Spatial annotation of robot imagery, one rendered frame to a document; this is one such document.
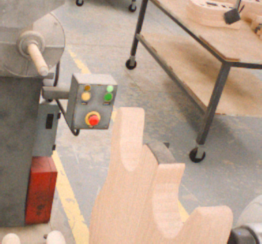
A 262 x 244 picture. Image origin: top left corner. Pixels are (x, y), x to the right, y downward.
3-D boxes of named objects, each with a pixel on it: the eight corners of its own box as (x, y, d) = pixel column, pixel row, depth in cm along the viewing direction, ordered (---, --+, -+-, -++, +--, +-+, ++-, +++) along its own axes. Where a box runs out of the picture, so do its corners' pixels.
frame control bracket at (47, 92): (40, 94, 181) (41, 85, 179) (86, 96, 187) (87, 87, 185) (42, 99, 178) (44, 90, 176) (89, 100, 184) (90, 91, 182)
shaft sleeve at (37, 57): (27, 44, 152) (37, 44, 152) (28, 53, 153) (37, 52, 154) (37, 65, 137) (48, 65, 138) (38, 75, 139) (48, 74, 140)
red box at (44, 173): (16, 192, 235) (24, 131, 218) (40, 191, 240) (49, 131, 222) (24, 225, 215) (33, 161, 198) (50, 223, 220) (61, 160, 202)
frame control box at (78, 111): (43, 113, 197) (50, 57, 185) (89, 113, 205) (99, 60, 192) (55, 143, 178) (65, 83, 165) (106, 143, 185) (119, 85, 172)
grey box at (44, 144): (25, 140, 214) (39, 27, 188) (47, 140, 218) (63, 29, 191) (31, 158, 202) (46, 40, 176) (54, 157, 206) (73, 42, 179)
